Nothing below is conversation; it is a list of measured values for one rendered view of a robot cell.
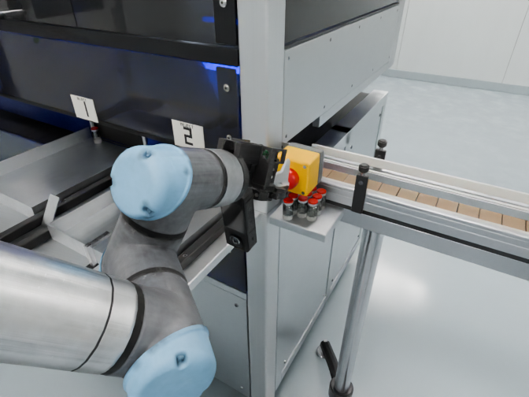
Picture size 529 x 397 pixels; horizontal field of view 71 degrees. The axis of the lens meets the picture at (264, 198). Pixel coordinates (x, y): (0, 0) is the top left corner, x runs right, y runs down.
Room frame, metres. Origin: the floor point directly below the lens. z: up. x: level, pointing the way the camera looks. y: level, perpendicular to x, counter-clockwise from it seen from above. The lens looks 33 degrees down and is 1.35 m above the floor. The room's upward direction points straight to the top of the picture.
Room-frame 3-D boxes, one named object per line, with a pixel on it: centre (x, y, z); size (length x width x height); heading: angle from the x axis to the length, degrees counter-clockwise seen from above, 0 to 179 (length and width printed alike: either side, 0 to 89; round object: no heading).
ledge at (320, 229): (0.67, -0.10, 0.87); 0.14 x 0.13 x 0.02; 150
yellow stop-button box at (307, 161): (0.64, -0.07, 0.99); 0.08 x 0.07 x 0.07; 150
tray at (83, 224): (0.64, 0.22, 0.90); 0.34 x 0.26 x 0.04; 149
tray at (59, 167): (0.83, 0.50, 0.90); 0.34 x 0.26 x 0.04; 150
